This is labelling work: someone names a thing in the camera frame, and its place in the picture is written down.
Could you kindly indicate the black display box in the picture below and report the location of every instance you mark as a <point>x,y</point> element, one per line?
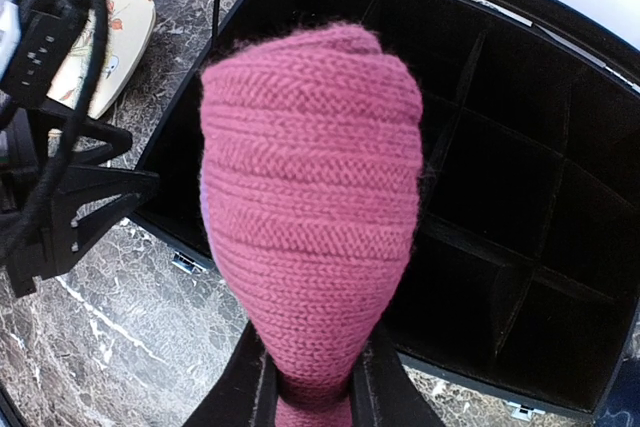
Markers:
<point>525,280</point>

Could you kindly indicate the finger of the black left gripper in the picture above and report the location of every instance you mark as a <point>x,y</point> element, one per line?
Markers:
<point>87,203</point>

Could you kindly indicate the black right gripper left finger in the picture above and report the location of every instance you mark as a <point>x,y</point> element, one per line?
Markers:
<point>246,394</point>

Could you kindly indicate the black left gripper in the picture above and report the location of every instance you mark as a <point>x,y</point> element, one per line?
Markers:
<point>46,30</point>

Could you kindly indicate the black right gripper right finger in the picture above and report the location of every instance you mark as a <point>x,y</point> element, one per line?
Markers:
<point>381,393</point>

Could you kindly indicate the maroon purple orange sock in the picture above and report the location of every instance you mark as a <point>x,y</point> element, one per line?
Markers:
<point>309,196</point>

